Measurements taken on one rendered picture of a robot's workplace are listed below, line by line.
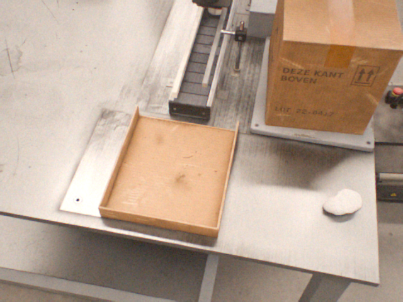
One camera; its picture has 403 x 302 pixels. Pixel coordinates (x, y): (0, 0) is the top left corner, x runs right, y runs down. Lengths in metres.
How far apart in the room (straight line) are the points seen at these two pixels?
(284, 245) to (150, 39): 0.73
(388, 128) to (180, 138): 1.14
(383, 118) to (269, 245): 1.21
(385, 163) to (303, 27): 1.07
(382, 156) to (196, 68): 1.01
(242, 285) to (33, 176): 1.00
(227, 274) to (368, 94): 1.02
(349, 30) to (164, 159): 0.50
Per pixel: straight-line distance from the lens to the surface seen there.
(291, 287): 1.87
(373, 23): 1.05
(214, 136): 1.14
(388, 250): 2.05
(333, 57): 1.00
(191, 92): 1.17
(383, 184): 1.97
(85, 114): 1.21
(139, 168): 1.08
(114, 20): 1.48
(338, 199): 1.06
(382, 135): 2.03
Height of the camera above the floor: 1.72
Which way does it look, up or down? 53 degrees down
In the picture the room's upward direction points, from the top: 2 degrees clockwise
